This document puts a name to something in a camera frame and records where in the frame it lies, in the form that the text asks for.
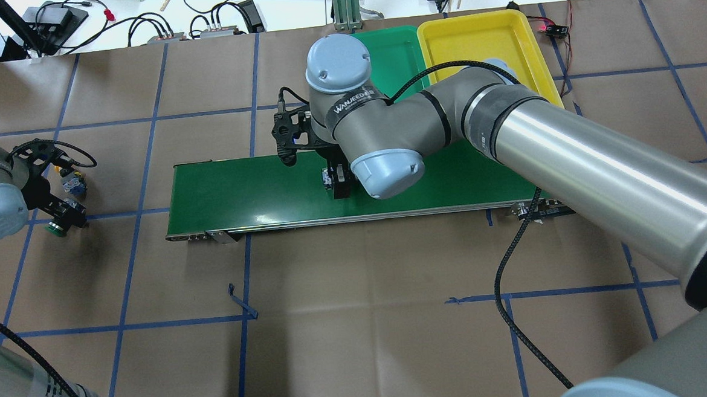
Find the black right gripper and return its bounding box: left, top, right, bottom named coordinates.
left=271, top=87, right=354, bottom=200

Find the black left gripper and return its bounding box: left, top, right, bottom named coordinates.
left=7, top=138, right=87, bottom=230

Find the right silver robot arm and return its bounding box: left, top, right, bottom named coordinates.
left=271, top=34, right=707, bottom=397

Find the green conveyor belt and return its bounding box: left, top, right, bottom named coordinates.
left=166, top=141, right=535, bottom=242

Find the black power adapter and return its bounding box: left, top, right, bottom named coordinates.
left=236, top=0, right=265, bottom=33

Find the green plastic tray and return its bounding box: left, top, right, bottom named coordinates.
left=353, top=25, right=427, bottom=97

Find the yellow plastic tray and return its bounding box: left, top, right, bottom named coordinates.
left=418, top=9, right=563, bottom=107

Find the yellow push button switch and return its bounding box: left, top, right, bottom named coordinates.
left=54, top=166, right=88, bottom=199

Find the aluminium frame post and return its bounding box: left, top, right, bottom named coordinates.
left=332, top=0, right=362, bottom=32

